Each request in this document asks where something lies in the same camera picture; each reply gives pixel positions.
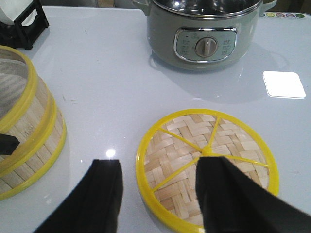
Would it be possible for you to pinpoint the coloured sticker strip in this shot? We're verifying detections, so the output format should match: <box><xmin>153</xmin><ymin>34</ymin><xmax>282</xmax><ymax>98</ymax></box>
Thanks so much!
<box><xmin>260</xmin><ymin>12</ymin><xmax>306</xmax><ymax>19</ymax></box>

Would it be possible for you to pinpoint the bamboo steamer basket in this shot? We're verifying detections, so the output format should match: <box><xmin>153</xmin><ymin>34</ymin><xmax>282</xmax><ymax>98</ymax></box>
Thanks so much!
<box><xmin>0</xmin><ymin>45</ymin><xmax>58</xmax><ymax>175</ymax></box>
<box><xmin>0</xmin><ymin>100</ymin><xmax>67</xmax><ymax>200</ymax></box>

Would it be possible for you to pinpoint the grey-green electric cooking pot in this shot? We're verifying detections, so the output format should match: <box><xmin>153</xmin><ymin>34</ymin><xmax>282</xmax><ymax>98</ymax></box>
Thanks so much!
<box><xmin>133</xmin><ymin>0</ymin><xmax>277</xmax><ymax>71</ymax></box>

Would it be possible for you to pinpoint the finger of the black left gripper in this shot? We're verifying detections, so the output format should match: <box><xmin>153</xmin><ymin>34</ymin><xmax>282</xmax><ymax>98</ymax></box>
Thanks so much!
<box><xmin>0</xmin><ymin>134</ymin><xmax>20</xmax><ymax>155</ymax></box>

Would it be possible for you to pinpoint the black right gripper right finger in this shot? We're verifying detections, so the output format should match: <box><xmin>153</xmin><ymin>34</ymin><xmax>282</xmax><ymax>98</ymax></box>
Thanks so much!
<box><xmin>195</xmin><ymin>157</ymin><xmax>311</xmax><ymax>233</ymax></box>

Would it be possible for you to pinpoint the black bowl rack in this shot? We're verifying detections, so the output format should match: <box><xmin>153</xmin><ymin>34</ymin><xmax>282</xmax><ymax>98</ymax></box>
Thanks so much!
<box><xmin>0</xmin><ymin>0</ymin><xmax>49</xmax><ymax>50</ymax></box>

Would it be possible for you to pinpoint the woven bamboo steamer lid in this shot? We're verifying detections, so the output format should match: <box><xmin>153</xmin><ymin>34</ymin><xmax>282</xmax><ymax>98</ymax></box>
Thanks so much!
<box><xmin>136</xmin><ymin>109</ymin><xmax>279</xmax><ymax>233</ymax></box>

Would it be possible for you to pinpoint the glass pot lid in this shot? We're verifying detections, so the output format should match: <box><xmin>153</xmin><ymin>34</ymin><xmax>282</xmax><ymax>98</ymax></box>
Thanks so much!
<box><xmin>153</xmin><ymin>0</ymin><xmax>262</xmax><ymax>18</ymax></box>

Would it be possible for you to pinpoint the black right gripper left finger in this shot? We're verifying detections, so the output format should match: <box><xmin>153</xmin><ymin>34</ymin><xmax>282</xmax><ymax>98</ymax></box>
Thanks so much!
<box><xmin>35</xmin><ymin>160</ymin><xmax>123</xmax><ymax>233</ymax></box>

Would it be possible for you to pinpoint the white bowl rightmost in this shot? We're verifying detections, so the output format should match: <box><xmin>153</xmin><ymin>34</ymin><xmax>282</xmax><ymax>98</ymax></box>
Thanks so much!
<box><xmin>0</xmin><ymin>0</ymin><xmax>32</xmax><ymax>25</ymax></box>

